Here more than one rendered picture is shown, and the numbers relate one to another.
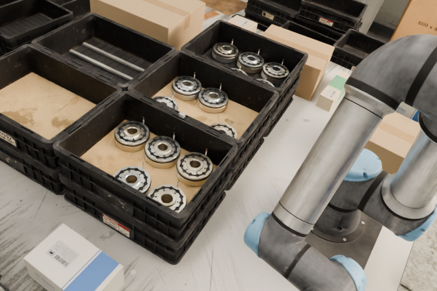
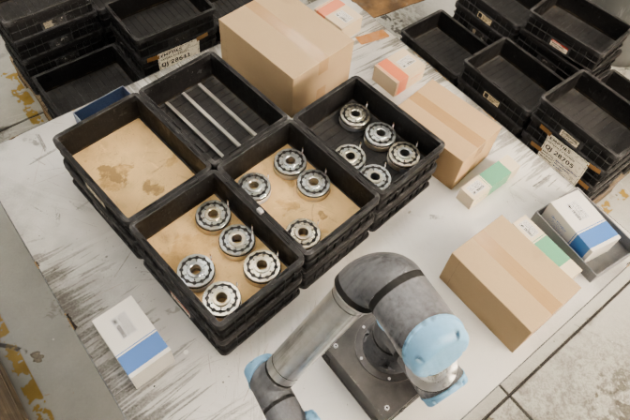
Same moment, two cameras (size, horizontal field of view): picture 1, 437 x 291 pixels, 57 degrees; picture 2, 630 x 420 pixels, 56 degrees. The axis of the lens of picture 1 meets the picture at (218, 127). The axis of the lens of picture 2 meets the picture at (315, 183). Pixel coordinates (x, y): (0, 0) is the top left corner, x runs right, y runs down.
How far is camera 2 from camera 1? 0.72 m
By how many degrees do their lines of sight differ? 18
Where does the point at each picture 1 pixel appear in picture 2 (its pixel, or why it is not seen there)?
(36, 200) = (119, 259)
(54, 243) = (119, 313)
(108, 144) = (188, 221)
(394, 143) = (501, 283)
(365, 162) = not seen: hidden behind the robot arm
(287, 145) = (394, 247)
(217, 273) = not seen: hidden behind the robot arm
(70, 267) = (127, 339)
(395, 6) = not seen: outside the picture
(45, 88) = (146, 142)
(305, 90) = (447, 177)
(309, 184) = (291, 351)
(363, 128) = (337, 322)
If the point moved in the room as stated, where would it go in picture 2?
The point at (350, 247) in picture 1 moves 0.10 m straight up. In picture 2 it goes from (391, 388) to (398, 376)
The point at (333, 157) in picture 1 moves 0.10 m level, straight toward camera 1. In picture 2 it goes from (310, 337) to (271, 370)
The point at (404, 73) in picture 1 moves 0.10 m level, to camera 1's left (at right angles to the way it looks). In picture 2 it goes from (365, 292) to (313, 269)
